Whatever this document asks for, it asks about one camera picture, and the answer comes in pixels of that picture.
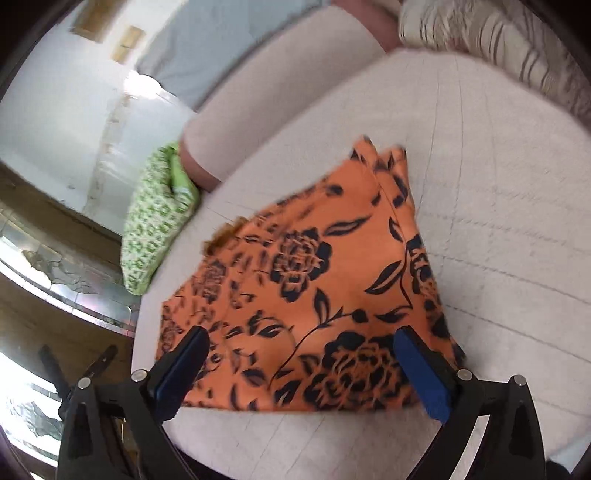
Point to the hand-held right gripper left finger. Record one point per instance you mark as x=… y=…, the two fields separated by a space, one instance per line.
x=182 y=367

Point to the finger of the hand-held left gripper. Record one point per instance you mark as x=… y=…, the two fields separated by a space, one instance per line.
x=102 y=360
x=51 y=367

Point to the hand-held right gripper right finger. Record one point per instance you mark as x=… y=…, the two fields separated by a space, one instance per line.
x=422 y=376

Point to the orange floral blouse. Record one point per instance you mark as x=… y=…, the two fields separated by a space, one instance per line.
x=323 y=277

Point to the green checked pillow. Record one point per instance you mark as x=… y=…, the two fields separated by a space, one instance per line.
x=147 y=230

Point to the pink bolster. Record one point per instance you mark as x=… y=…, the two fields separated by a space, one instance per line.
x=277 y=101

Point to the grey pillow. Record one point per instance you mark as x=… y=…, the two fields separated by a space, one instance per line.
x=221 y=55

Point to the striped pillow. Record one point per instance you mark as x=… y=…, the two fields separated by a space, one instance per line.
x=549 y=60

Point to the striped bolster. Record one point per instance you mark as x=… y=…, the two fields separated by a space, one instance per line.
x=443 y=27

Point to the beige wall plate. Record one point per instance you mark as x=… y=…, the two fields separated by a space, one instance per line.
x=92 y=18
x=128 y=44

